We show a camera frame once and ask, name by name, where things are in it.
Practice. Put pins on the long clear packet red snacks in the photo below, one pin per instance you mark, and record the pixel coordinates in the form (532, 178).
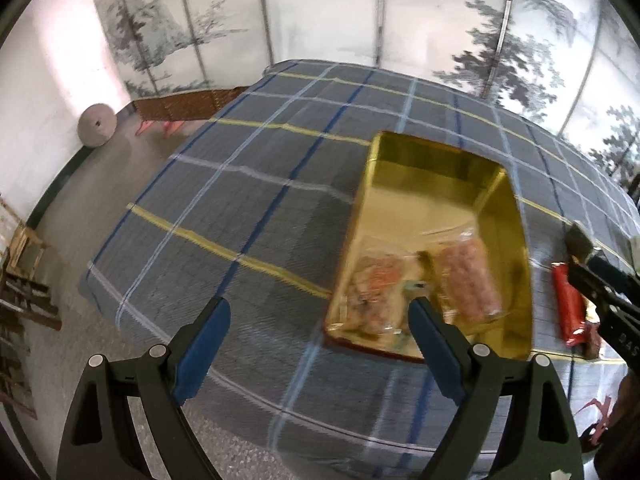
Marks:
(467, 280)

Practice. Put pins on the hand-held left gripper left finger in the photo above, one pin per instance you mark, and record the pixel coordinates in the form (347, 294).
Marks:
(200, 350)

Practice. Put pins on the clear packet orange chips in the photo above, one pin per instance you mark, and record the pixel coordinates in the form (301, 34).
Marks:
(375, 280)

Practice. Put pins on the small light wooden stool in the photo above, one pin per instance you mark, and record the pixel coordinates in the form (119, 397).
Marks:
(27, 250)

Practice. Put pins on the person's right forearm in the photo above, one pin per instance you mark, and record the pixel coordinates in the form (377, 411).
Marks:
(625, 440)

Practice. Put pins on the grey round millstone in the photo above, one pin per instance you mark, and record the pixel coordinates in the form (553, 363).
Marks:
(96, 126)

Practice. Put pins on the dark wooden frame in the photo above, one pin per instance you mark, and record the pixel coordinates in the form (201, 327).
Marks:
(25, 300)

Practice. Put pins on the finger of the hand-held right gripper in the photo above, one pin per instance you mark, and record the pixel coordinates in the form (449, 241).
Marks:
(600, 275)

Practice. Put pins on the red snack packet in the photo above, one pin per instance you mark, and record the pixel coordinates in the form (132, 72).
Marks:
(567, 305)

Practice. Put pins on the red tin box gold inside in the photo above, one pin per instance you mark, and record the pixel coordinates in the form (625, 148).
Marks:
(430, 185)

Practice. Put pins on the painted folding screen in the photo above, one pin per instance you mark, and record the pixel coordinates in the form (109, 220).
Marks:
(325, 10)

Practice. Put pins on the red plastic stool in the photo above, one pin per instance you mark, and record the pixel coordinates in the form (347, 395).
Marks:
(170, 126)

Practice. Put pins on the brown wicker panel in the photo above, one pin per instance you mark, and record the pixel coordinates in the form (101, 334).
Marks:
(180, 105)

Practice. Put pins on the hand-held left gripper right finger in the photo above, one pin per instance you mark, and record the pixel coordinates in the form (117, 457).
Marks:
(435, 350)

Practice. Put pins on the blue plaid tablecloth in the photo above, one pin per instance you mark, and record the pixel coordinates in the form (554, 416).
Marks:
(250, 200)

